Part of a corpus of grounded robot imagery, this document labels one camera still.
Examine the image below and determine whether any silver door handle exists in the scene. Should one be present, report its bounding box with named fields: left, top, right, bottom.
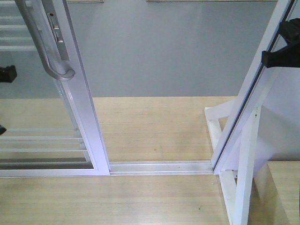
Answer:
left=15, top=0, right=75, bottom=81

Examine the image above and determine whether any aluminium floor door track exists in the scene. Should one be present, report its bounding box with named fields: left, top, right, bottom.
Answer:
left=110, top=160, right=213, bottom=176

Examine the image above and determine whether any white framed sliding glass door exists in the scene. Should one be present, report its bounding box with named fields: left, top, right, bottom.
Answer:
left=0, top=0, right=110, bottom=178

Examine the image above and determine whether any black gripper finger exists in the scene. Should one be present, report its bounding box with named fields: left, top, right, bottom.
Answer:
left=278, top=19, right=300, bottom=45

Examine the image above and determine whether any white triangular support bracket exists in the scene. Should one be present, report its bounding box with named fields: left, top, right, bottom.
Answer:
left=204, top=100, right=261, bottom=225

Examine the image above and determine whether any white door frame post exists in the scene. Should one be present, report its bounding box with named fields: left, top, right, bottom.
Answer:
left=211, top=0, right=297, bottom=174

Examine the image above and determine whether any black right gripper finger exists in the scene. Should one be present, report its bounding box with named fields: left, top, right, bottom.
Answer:
left=261, top=45, right=300, bottom=68

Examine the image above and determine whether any door lock latch plate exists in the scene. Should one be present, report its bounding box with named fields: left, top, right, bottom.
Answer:
left=46, top=13, right=70, bottom=61

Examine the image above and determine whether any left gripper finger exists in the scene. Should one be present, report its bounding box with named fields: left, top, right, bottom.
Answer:
left=0, top=65, right=17, bottom=83
left=0, top=125, right=7, bottom=135

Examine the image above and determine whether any light wooden base platform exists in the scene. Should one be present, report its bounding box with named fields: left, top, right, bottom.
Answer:
left=0, top=95, right=300, bottom=225

